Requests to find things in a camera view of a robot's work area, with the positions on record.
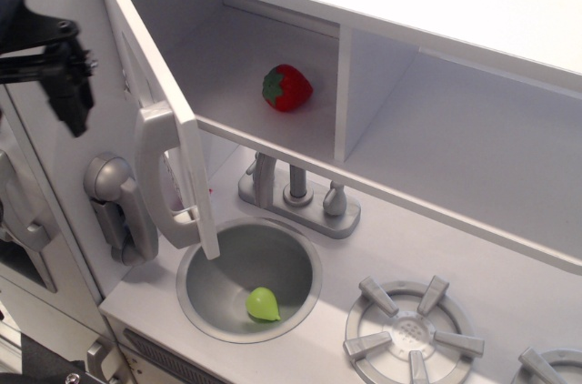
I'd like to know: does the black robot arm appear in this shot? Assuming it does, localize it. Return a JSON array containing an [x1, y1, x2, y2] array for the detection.
[[1, 0, 96, 137]]

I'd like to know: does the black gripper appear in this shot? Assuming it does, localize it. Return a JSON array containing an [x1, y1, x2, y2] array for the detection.
[[1, 5, 96, 137]]

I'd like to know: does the grey toy telephone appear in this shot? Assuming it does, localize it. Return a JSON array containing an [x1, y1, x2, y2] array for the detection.
[[83, 152, 158, 267]]

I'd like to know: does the grey stove burner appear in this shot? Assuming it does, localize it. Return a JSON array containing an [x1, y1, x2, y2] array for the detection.
[[512, 348, 581, 384], [343, 276, 485, 383]]

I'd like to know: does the grey toy faucet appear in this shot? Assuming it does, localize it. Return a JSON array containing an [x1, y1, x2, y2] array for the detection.
[[238, 152, 361, 239]]

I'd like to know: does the grey fridge door handle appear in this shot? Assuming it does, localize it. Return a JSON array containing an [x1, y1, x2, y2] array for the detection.
[[1, 151, 57, 252]]

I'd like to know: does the grey round sink basin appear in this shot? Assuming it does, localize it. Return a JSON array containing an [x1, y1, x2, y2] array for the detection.
[[176, 217, 323, 343]]

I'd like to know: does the red toy strawberry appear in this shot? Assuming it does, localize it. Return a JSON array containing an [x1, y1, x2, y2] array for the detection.
[[262, 65, 314, 112]]

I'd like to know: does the white toy kitchen cabinet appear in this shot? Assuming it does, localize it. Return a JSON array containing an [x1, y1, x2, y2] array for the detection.
[[1, 0, 581, 383]]

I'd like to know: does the white toy microwave door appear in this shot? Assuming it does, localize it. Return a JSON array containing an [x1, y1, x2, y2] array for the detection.
[[105, 0, 220, 259]]

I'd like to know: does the green toy pear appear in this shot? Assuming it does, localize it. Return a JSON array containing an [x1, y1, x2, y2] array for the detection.
[[245, 287, 281, 321]]

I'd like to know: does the grey oven door handle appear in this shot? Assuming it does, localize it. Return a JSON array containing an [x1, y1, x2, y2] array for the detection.
[[86, 341, 120, 383]]

